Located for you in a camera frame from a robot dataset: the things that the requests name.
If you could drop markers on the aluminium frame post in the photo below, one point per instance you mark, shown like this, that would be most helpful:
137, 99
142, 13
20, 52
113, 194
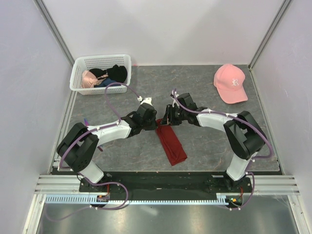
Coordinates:
55, 31
269, 33

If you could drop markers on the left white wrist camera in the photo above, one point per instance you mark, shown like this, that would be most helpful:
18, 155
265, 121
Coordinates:
146, 102

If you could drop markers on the left aluminium frame post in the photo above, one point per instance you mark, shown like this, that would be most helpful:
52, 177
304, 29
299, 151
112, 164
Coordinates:
55, 31

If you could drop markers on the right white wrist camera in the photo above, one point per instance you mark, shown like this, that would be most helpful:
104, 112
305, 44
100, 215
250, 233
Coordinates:
185, 100

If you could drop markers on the black cloth in basket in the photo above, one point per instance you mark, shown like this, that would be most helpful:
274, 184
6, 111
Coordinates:
116, 73

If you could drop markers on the white plastic basket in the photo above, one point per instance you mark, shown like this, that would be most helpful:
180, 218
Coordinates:
102, 62

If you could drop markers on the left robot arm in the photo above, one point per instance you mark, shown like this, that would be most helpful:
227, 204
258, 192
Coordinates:
78, 146

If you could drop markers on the light blue cable duct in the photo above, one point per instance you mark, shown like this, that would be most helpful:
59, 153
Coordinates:
95, 199

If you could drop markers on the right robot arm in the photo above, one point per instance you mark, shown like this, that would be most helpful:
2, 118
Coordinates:
244, 134

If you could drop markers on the front aluminium rail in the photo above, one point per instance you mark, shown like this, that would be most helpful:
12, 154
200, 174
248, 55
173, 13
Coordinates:
264, 185

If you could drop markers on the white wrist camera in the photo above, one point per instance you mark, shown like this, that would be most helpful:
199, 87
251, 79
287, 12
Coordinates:
146, 102
185, 100

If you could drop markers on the right aluminium frame post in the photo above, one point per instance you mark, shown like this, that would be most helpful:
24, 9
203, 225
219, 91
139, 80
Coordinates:
269, 33

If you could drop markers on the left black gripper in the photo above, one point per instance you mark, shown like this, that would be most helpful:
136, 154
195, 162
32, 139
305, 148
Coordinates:
153, 126

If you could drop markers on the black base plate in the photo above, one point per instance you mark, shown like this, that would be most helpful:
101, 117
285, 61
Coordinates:
167, 185

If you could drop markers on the dark red cloth napkin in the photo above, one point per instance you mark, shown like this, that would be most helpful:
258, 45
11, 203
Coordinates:
170, 143

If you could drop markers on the pink cloth in basket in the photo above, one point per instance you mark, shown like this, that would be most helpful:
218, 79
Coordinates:
89, 80

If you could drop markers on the blue cloth in basket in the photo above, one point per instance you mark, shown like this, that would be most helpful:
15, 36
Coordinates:
105, 82

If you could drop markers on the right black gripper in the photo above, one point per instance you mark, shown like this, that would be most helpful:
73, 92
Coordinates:
168, 119

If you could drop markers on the pink baseball cap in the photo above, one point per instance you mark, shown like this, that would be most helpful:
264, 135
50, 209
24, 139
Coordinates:
228, 80

